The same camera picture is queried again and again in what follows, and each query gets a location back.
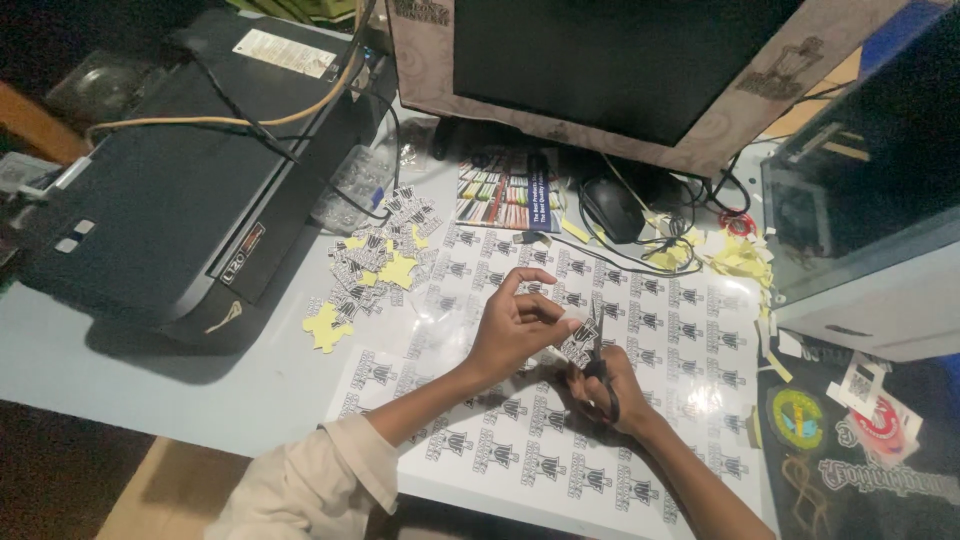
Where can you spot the person's right hand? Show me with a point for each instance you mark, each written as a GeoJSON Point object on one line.
{"type": "Point", "coordinates": [626, 397]}

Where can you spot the person's left hand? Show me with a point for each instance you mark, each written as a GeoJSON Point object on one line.
{"type": "Point", "coordinates": [510, 334]}

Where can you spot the person's right fingers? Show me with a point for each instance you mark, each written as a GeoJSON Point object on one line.
{"type": "Point", "coordinates": [583, 386]}

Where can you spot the black scissors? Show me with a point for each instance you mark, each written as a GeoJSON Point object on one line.
{"type": "Point", "coordinates": [598, 360]}

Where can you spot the black and white sticker cutout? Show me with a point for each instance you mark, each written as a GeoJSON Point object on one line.
{"type": "Point", "coordinates": [579, 341]}

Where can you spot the large printed sticker sheet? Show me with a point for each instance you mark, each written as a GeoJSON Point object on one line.
{"type": "Point", "coordinates": [675, 360]}

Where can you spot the small usb plug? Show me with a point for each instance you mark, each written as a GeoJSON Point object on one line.
{"type": "Point", "coordinates": [531, 238]}

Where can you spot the black computer mouse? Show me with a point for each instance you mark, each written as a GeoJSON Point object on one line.
{"type": "Point", "coordinates": [613, 210]}

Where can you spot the yellow paper strip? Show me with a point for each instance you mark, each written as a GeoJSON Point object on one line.
{"type": "Point", "coordinates": [778, 367]}

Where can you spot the heap of yellow paper scraps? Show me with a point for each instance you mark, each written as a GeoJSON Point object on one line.
{"type": "Point", "coordinates": [731, 255]}

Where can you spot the colourful printed brochure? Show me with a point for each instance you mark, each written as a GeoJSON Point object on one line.
{"type": "Point", "coordinates": [510, 191]}

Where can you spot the round green yellow badge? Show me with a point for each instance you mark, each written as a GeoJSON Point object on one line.
{"type": "Point", "coordinates": [796, 418]}

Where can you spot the pile of cut stickers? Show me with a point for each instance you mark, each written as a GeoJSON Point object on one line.
{"type": "Point", "coordinates": [379, 259]}

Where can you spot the yellow backing paper scrap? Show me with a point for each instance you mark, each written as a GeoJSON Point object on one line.
{"type": "Point", "coordinates": [326, 328]}

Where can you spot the white paper code tag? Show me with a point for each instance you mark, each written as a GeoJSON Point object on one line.
{"type": "Point", "coordinates": [861, 386]}

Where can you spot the cream shirt sleeve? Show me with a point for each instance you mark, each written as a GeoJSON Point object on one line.
{"type": "Point", "coordinates": [315, 487]}

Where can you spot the red and white sticker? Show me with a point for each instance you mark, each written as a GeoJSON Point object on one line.
{"type": "Point", "coordinates": [885, 427]}

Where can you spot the clear plastic blister tray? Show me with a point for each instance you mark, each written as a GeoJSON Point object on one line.
{"type": "Point", "coordinates": [352, 187]}

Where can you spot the black mat with logos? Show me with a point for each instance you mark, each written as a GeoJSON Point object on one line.
{"type": "Point", "coordinates": [885, 480]}

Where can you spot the monitor with patterned cover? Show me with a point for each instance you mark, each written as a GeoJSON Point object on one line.
{"type": "Point", "coordinates": [600, 67]}

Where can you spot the computer tower case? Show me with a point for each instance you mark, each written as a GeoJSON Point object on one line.
{"type": "Point", "coordinates": [870, 195]}

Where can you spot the black inkjet printer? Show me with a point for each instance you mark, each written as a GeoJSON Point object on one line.
{"type": "Point", "coordinates": [180, 187]}

